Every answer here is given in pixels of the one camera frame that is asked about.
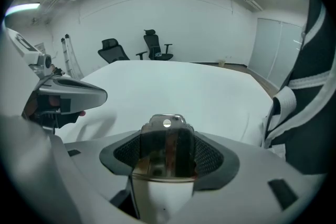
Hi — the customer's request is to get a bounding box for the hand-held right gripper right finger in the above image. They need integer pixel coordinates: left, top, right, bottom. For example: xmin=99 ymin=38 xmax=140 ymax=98
xmin=191 ymin=131 xmax=328 ymax=224

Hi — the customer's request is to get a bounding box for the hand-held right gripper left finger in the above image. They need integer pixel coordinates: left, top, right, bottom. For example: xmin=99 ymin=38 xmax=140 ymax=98
xmin=62 ymin=130 xmax=142 ymax=220

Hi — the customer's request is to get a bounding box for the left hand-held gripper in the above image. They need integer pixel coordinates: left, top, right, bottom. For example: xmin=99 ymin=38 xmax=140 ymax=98
xmin=1 ymin=27 xmax=108 ymax=135

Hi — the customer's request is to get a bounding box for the person's left hand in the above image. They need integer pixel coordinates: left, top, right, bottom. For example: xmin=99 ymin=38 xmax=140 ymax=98
xmin=48 ymin=95 xmax=87 ymax=117

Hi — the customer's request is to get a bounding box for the folded aluminium ladder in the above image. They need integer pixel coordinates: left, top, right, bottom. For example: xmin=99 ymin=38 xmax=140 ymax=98
xmin=60 ymin=33 xmax=82 ymax=80

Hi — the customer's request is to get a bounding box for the black mesh office chair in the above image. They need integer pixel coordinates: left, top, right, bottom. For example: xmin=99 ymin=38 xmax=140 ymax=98
xmin=97 ymin=38 xmax=131 ymax=65
xmin=135 ymin=29 xmax=174 ymax=61

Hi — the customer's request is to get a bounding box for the black and white backpack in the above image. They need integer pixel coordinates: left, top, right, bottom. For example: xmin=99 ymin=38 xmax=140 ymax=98
xmin=262 ymin=0 xmax=336 ymax=176

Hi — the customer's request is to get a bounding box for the long ceiling light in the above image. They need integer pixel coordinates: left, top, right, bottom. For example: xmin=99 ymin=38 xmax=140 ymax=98
xmin=4 ymin=2 xmax=41 ymax=17

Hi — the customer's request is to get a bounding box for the frosted glass partition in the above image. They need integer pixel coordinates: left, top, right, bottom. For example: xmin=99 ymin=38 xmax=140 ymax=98
xmin=248 ymin=17 xmax=307 ymax=90

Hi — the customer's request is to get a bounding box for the grey gripper-mounted fisheye camera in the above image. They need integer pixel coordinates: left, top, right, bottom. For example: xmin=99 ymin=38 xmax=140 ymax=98
xmin=28 ymin=54 xmax=53 ymax=79

